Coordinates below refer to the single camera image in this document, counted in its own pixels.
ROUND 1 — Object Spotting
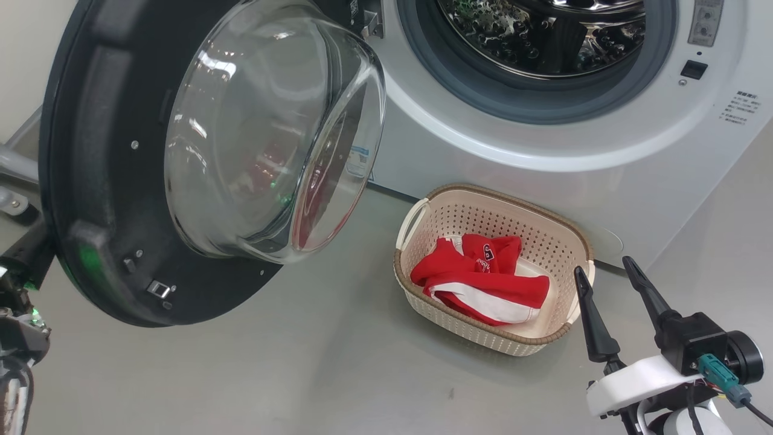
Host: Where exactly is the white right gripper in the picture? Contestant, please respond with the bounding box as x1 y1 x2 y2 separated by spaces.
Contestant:
574 256 706 420

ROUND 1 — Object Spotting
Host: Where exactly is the red garment with white trim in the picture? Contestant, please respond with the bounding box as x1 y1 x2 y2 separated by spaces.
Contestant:
423 273 551 327

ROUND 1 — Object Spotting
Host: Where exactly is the dark round washing machine door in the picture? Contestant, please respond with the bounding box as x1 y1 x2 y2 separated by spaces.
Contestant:
37 0 387 328

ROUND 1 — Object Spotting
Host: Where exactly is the cream perforated laundry basket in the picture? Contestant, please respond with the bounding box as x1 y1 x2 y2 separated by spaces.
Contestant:
394 183 595 357

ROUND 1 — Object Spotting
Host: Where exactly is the white front-load washing machine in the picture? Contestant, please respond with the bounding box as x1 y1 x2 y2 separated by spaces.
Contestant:
314 0 773 272

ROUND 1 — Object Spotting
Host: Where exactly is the blue energy label sticker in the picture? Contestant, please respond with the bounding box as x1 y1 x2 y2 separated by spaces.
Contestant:
346 145 370 179

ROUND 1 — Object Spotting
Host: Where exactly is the right camera cable teal plug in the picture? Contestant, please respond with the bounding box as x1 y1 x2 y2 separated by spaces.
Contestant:
698 353 773 427

